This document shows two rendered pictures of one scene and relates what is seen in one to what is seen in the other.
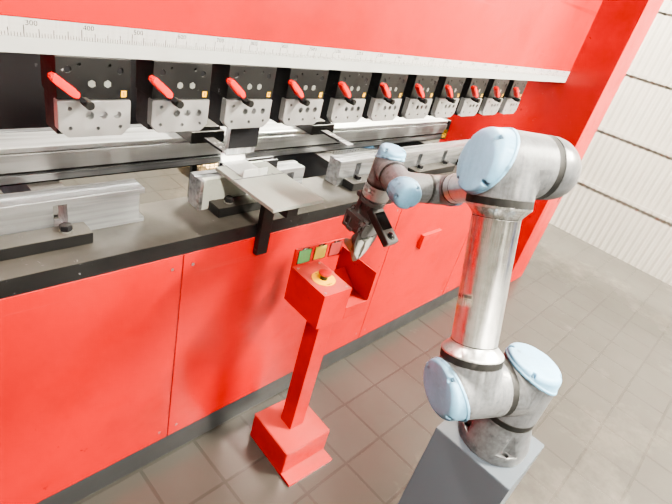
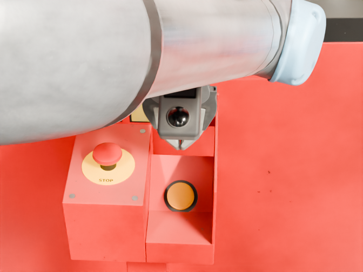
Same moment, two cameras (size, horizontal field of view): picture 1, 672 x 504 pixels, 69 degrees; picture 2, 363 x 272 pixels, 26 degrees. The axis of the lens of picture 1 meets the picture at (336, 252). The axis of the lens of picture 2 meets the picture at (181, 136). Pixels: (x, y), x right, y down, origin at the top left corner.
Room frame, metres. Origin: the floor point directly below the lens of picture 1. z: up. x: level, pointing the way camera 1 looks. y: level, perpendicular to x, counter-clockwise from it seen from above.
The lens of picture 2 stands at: (0.80, -0.63, 1.54)
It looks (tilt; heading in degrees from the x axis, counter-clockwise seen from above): 43 degrees down; 51
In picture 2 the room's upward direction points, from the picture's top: straight up
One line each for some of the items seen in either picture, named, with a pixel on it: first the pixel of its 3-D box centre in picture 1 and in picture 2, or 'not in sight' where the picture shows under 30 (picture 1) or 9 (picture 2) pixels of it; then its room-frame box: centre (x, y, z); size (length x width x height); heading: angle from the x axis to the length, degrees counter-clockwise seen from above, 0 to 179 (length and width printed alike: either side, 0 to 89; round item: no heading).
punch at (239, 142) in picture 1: (242, 137); not in sight; (1.34, 0.35, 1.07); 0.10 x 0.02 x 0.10; 143
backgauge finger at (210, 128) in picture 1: (212, 137); not in sight; (1.44, 0.47, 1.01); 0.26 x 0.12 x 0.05; 53
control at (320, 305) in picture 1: (331, 281); (144, 176); (1.24, -0.01, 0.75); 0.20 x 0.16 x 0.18; 139
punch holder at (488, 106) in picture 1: (488, 94); not in sight; (2.43, -0.49, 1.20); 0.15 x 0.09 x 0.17; 143
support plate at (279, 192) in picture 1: (269, 184); not in sight; (1.25, 0.23, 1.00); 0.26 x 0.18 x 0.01; 53
